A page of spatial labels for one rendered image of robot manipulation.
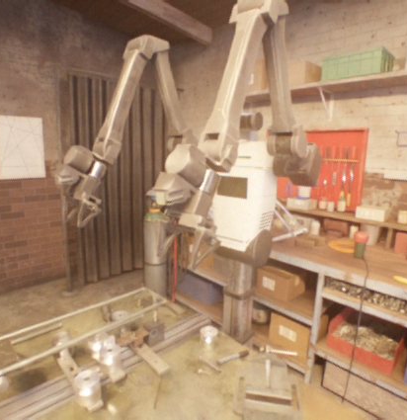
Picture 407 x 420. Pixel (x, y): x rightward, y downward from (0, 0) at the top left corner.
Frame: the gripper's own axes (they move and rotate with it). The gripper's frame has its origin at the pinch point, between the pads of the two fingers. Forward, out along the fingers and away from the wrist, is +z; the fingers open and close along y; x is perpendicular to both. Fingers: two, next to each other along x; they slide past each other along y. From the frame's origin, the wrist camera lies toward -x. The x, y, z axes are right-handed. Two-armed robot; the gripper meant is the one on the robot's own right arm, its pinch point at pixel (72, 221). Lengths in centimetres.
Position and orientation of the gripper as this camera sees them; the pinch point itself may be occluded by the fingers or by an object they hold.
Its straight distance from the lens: 95.8
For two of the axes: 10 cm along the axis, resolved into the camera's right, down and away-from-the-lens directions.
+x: 5.5, 3.8, 7.4
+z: -3.4, 9.2, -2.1
